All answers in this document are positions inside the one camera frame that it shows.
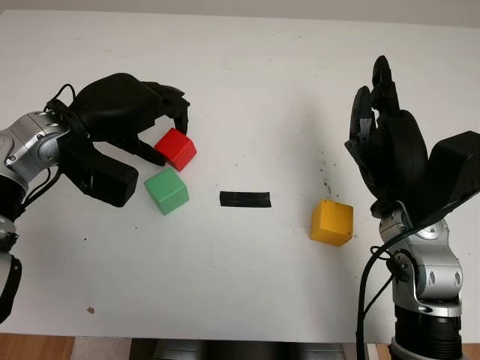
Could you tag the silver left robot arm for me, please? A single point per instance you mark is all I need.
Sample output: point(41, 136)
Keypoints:
point(33, 138)

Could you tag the red cube block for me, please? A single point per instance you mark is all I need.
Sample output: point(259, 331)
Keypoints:
point(174, 148)

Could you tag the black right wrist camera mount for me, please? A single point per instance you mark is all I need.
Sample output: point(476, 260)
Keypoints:
point(453, 165)

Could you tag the yellow cube block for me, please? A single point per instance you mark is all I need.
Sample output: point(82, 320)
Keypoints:
point(332, 223)

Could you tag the green cube block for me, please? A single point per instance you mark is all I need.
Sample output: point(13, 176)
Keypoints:
point(167, 191)

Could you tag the black tape strip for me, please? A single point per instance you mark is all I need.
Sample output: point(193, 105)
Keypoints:
point(245, 199)

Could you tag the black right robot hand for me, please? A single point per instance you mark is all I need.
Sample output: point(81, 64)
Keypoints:
point(397, 150)

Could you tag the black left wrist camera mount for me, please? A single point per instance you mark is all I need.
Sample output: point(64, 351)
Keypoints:
point(105, 180)

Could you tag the dark robot torso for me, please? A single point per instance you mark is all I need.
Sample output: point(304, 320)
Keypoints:
point(243, 350)

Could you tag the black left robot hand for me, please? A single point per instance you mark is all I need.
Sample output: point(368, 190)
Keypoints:
point(116, 105)

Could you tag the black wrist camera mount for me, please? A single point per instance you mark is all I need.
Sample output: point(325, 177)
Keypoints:
point(105, 180)
point(453, 165)

